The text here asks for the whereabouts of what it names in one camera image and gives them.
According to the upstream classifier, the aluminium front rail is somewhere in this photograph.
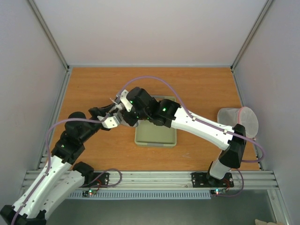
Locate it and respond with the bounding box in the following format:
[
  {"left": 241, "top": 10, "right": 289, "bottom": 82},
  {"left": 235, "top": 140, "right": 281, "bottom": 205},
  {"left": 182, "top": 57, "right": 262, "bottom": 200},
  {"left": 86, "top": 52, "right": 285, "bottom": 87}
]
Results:
[{"left": 21, "top": 154, "right": 278, "bottom": 190}]

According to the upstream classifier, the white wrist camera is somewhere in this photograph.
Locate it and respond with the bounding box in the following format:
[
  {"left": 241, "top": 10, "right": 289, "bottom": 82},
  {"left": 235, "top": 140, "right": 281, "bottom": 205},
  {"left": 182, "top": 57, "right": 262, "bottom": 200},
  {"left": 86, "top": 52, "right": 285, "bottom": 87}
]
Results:
[
  {"left": 110, "top": 90, "right": 133, "bottom": 112},
  {"left": 101, "top": 115, "right": 121, "bottom": 129}
]

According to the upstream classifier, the pink-rimmed mesh laundry bag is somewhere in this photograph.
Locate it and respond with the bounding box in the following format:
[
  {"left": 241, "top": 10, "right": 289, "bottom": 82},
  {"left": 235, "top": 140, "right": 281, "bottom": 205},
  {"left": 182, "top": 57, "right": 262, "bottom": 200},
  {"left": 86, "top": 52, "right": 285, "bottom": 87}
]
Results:
[{"left": 217, "top": 106, "right": 259, "bottom": 138}]

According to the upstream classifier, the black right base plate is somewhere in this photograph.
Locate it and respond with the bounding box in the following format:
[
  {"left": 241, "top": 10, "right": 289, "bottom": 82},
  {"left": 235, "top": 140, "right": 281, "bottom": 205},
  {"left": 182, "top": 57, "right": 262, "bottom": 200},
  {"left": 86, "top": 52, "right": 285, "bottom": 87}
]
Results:
[{"left": 191, "top": 172, "right": 234, "bottom": 188}]

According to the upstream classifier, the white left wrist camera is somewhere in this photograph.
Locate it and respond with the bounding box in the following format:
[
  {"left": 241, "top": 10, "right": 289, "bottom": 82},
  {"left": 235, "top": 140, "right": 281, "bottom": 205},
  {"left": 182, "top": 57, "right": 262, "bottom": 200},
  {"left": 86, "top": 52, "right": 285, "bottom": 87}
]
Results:
[{"left": 101, "top": 115, "right": 121, "bottom": 129}]

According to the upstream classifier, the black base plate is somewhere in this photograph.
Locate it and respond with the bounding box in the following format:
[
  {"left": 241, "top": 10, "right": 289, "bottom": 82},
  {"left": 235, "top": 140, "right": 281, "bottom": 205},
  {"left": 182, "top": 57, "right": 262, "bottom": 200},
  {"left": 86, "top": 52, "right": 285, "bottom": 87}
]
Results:
[
  {"left": 81, "top": 172, "right": 110, "bottom": 188},
  {"left": 191, "top": 172, "right": 234, "bottom": 188}
]

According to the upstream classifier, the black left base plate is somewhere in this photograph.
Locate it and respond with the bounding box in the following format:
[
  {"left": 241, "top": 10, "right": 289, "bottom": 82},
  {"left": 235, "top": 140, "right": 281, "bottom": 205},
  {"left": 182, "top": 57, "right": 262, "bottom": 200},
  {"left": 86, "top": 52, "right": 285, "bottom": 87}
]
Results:
[{"left": 81, "top": 172, "right": 110, "bottom": 188}]

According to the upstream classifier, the grey slotted cable duct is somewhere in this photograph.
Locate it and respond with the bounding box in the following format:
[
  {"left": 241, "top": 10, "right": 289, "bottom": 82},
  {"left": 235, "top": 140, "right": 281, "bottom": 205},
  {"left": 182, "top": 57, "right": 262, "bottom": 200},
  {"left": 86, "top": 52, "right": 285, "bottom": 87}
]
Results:
[{"left": 67, "top": 190, "right": 210, "bottom": 200}]

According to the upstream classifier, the green plastic basket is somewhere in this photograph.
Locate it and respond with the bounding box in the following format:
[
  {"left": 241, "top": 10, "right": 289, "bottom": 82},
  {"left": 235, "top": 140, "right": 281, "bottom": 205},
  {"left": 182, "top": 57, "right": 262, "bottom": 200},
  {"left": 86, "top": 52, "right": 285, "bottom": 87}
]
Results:
[{"left": 135, "top": 109, "right": 177, "bottom": 148}]

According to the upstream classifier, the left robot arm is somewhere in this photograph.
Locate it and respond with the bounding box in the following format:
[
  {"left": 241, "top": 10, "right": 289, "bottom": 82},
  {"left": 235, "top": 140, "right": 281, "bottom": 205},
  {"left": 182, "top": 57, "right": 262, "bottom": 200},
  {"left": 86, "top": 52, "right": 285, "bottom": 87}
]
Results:
[{"left": 0, "top": 104, "right": 120, "bottom": 225}]

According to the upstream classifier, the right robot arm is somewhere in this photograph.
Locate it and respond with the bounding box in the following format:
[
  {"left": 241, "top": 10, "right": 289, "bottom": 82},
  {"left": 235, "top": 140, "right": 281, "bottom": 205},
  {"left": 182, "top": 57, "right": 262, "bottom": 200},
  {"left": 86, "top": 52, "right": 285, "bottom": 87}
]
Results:
[{"left": 116, "top": 87, "right": 246, "bottom": 187}]

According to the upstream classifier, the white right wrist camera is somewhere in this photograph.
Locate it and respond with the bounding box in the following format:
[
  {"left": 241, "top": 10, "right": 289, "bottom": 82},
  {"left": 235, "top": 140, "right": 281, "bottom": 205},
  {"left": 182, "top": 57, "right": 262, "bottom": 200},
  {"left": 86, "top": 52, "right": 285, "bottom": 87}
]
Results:
[{"left": 110, "top": 90, "right": 133, "bottom": 112}]

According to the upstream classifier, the white mesh laundry bag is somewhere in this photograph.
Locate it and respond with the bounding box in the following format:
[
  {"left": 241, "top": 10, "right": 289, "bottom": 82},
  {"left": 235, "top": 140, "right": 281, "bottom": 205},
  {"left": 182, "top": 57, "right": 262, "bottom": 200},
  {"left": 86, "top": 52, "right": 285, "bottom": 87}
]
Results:
[{"left": 112, "top": 104, "right": 139, "bottom": 128}]

